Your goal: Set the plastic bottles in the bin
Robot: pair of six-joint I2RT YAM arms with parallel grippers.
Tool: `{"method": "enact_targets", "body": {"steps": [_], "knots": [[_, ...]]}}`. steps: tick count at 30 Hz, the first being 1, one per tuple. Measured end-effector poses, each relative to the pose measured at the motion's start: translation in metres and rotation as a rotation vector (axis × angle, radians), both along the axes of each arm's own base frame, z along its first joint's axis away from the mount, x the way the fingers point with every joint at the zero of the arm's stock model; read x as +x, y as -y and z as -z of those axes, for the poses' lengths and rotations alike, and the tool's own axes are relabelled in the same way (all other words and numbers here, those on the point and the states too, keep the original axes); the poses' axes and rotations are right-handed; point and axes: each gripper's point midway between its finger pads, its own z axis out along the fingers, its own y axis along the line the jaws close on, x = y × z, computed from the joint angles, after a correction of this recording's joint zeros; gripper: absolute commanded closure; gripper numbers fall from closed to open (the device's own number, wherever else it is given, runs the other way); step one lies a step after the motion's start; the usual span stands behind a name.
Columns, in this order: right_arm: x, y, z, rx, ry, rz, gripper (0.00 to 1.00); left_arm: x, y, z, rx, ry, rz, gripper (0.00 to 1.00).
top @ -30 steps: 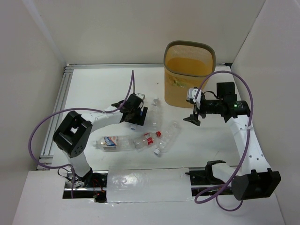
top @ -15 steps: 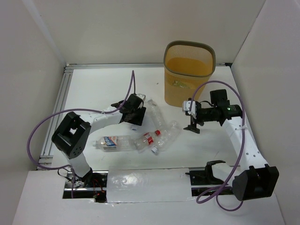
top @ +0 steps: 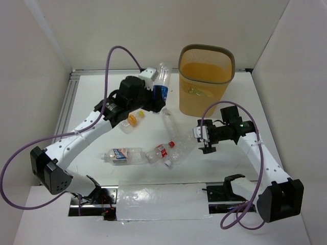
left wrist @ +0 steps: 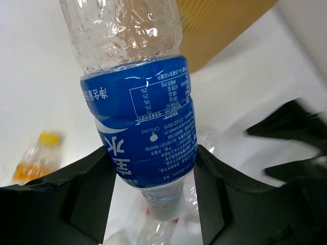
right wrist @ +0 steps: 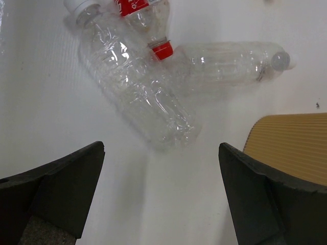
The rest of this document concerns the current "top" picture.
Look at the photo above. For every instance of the clear bottle blue-white cap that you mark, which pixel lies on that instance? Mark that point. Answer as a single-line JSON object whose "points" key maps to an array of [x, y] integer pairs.
{"points": [[183, 147]]}

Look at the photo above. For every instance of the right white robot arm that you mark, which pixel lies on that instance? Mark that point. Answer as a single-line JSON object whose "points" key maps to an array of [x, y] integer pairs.
{"points": [[276, 195]]}

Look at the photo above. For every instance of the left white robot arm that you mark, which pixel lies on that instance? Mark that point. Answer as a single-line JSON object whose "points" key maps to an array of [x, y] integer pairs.
{"points": [[51, 164]]}

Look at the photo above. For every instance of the clear bottle blue-orange label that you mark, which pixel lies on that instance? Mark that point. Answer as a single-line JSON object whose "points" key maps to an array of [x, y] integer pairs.
{"points": [[124, 156]]}

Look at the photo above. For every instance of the blue label plastic bottle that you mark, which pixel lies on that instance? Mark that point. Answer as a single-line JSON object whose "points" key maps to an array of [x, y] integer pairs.
{"points": [[161, 84]]}

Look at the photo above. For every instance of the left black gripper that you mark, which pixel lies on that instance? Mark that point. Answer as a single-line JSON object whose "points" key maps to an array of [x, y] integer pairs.
{"points": [[155, 102]]}

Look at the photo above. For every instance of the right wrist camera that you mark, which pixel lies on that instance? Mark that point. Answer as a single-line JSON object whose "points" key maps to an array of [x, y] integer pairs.
{"points": [[201, 133]]}

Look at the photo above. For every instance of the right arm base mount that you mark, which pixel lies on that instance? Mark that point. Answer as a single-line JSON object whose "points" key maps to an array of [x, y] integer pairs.
{"points": [[221, 198]]}

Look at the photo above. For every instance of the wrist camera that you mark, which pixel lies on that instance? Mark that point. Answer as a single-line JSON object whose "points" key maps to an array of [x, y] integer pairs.
{"points": [[201, 133], [149, 75]]}

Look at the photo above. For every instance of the red cap cola bottle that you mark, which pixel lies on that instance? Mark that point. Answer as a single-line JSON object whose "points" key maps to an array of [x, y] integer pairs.
{"points": [[159, 152]]}

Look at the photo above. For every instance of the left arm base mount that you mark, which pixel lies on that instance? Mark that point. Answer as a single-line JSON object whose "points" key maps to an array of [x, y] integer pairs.
{"points": [[103, 207]]}

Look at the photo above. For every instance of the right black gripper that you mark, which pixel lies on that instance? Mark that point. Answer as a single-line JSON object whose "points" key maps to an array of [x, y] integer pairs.
{"points": [[208, 148]]}

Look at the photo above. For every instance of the aluminium frame rail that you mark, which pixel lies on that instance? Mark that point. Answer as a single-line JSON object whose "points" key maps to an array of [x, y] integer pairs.
{"points": [[84, 92]]}

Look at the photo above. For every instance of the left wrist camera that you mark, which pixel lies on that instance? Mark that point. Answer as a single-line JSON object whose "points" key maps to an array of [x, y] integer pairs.
{"points": [[149, 75]]}

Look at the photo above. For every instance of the silver tape sheet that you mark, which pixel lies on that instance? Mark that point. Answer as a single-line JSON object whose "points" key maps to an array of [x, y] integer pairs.
{"points": [[164, 202]]}

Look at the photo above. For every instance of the orange mesh waste bin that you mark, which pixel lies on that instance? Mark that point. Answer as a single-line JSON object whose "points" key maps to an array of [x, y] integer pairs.
{"points": [[205, 67]]}

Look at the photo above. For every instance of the clear bottle white cap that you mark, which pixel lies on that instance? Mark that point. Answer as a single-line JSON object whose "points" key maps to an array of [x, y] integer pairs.
{"points": [[170, 124]]}

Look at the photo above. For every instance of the orange label small bottle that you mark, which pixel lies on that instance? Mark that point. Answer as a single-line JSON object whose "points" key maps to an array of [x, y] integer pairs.
{"points": [[132, 121]]}

